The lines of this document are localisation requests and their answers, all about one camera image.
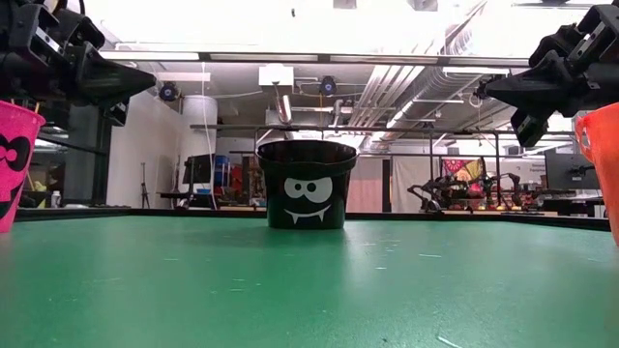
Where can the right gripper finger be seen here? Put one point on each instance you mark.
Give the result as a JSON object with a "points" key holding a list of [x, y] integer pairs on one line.
{"points": [[546, 89]]}

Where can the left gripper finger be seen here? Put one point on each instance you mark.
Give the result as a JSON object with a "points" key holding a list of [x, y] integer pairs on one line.
{"points": [[106, 82]]}

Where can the pink halloween bucket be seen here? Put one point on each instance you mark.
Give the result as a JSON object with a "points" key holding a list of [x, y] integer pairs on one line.
{"points": [[36, 125]]}

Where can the orange halloween bucket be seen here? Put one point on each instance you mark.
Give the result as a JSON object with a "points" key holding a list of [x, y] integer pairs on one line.
{"points": [[604, 159]]}

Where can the black bucket with face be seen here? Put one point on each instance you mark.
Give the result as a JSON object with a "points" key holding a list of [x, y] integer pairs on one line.
{"points": [[271, 193]]}

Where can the black background robot arm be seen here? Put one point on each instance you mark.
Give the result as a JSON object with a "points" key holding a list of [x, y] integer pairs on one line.
{"points": [[512, 181], [421, 193]]}

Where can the dark glass partition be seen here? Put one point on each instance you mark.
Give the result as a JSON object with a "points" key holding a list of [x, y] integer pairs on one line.
{"points": [[82, 159]]}

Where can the large dark monitor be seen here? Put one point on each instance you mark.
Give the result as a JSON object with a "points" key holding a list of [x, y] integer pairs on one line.
{"points": [[566, 171]]}

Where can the white round column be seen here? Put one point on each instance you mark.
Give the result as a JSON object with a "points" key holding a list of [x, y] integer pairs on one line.
{"points": [[199, 125]]}

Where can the colourful patterned tapestry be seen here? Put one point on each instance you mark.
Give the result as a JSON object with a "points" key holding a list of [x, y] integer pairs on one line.
{"points": [[464, 169]]}

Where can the black tripod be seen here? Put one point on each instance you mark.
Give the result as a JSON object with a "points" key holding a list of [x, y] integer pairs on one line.
{"points": [[144, 191]]}

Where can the small dark monitor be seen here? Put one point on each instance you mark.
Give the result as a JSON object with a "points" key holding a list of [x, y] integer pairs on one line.
{"points": [[198, 169]]}

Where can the small white bottle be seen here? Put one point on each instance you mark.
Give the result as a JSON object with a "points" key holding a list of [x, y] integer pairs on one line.
{"points": [[56, 200]]}

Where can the blue barrel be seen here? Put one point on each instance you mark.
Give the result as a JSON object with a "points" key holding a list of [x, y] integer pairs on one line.
{"points": [[222, 169]]}

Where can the white curtain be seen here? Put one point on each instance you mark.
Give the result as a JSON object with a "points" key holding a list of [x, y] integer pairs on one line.
{"points": [[411, 169]]}

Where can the silver ceiling ducts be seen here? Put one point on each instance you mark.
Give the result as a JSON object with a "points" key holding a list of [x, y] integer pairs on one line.
{"points": [[387, 87]]}

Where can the black pipe rack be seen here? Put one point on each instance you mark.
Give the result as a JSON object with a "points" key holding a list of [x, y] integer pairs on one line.
{"points": [[387, 128]]}

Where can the white ceiling box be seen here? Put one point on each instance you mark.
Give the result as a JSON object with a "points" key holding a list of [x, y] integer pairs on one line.
{"points": [[275, 76]]}

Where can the pink curtain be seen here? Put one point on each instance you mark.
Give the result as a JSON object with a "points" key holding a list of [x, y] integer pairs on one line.
{"points": [[365, 188]]}

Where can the green table mat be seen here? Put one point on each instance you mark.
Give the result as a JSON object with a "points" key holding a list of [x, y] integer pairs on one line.
{"points": [[309, 299]]}

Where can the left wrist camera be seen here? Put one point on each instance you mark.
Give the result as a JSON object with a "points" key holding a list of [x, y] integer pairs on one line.
{"points": [[118, 115]]}

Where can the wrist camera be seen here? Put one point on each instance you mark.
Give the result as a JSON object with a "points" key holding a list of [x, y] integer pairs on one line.
{"points": [[529, 128], [118, 115]]}

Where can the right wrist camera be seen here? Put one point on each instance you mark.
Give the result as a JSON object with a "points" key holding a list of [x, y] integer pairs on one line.
{"points": [[529, 128]]}

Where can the black ceiling camera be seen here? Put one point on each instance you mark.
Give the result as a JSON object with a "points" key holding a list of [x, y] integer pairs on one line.
{"points": [[328, 86], [169, 92]]}

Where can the black camera cluster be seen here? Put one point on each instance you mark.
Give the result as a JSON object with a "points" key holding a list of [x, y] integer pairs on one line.
{"points": [[479, 92]]}

